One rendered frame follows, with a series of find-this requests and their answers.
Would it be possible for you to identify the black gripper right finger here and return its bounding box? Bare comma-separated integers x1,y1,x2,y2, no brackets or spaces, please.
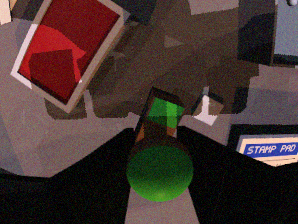
177,125,298,224

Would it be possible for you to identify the black open-top box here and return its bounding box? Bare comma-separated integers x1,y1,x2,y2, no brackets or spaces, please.
237,0,298,68

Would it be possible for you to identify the red ink pad in grey tin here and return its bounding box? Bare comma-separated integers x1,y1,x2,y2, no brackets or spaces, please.
11,0,132,113

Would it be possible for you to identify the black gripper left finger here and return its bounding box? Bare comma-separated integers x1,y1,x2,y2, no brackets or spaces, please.
0,128,134,224

